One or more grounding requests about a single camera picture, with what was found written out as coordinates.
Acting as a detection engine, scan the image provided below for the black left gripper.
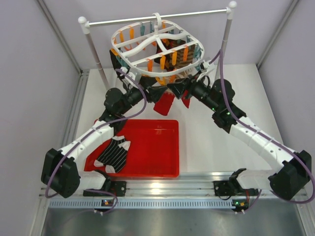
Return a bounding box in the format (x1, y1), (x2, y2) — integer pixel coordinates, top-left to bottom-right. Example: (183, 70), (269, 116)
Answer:
(119, 76), (168, 115)

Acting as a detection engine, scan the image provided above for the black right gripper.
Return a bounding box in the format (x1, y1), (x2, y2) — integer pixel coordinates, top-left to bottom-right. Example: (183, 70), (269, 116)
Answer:
(168, 70), (220, 112)

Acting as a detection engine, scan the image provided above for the white clip sock hanger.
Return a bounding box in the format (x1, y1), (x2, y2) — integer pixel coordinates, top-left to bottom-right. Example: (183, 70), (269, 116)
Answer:
(111, 14), (204, 77)

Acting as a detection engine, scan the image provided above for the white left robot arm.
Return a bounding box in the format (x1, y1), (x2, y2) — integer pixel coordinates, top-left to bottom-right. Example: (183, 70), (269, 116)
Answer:
(41, 75), (167, 198)

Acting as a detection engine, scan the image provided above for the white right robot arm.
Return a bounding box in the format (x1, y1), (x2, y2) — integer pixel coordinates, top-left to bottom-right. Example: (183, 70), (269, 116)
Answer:
(167, 76), (315, 202)

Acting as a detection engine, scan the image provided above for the hanging brown striped sock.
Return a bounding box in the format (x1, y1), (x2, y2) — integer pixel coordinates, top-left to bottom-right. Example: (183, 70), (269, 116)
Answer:
(174, 44), (201, 69)

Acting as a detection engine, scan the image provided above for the hanging black striped sock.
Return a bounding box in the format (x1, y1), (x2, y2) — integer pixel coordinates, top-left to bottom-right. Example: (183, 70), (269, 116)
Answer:
(109, 50), (135, 86)

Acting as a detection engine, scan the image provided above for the red plastic tray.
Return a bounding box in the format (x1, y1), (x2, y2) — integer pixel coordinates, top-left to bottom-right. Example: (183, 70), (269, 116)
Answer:
(84, 119), (180, 177)

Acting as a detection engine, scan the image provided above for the black white striped sock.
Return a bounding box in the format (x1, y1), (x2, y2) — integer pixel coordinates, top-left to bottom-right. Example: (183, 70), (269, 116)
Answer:
(94, 136), (131, 174)

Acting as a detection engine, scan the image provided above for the white drying rack stand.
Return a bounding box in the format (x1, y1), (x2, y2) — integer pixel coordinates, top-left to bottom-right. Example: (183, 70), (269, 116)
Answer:
(78, 0), (237, 114)

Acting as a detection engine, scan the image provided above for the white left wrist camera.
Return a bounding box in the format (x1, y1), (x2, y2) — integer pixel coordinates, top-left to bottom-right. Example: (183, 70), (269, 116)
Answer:
(120, 73), (137, 87)

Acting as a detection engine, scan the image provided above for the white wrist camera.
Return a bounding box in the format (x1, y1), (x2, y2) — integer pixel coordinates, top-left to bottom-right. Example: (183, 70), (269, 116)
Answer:
(196, 60), (216, 75)
(120, 73), (137, 87)

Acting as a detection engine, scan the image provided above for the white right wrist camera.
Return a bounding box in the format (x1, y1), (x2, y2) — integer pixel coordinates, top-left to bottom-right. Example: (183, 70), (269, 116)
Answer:
(196, 60), (216, 75)

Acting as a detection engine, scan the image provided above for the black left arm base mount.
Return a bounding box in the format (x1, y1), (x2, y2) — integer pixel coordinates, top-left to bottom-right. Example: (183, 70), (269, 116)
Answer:
(83, 181), (126, 197)

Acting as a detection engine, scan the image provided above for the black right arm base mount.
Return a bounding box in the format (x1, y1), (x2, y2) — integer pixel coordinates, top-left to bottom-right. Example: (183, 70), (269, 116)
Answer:
(213, 180), (236, 197)

